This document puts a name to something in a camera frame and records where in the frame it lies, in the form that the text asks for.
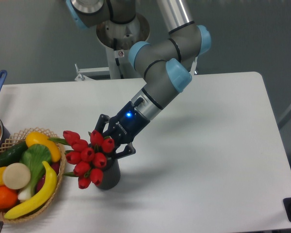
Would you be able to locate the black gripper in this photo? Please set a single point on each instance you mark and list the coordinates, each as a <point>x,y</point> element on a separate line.
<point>122,128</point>

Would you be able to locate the red tulip bouquet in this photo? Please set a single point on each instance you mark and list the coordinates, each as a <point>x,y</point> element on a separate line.
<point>89,159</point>

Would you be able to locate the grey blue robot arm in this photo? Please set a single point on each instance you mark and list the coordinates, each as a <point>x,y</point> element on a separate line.
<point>159,65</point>

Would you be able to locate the dark grey ribbed vase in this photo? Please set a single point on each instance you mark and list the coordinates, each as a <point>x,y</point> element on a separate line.
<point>111,175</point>

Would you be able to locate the purple red vegetable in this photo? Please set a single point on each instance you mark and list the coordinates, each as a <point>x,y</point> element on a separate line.
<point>56,168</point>

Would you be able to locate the yellow banana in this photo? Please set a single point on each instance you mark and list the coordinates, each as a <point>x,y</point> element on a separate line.
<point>39,198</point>

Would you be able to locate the yellow squash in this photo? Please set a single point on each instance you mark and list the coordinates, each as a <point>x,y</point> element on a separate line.
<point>40,138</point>

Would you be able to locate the green bok choy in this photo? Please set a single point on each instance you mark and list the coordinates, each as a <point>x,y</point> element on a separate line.
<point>32,158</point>

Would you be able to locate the woven wicker basket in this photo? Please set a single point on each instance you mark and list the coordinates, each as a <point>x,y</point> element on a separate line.
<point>18,138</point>

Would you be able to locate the green cucumber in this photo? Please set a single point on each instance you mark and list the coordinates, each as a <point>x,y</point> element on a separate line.
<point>13,154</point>

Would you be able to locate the beige round disc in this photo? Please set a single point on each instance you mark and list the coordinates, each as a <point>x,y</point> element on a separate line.
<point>16,176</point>

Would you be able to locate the orange fruit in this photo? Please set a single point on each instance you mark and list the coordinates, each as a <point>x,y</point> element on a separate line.
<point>8,198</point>

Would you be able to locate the white metal base frame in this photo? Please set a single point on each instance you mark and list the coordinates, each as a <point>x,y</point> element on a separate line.
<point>103,73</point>

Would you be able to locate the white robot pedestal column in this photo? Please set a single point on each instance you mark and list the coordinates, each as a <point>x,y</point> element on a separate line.
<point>117,40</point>

